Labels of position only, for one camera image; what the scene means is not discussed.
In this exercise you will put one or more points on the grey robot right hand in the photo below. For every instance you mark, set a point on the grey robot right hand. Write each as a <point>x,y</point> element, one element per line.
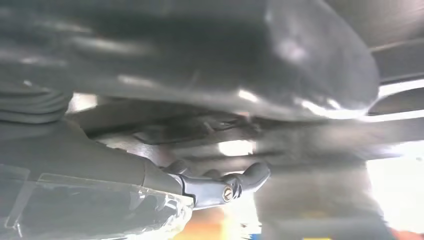
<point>198,49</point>

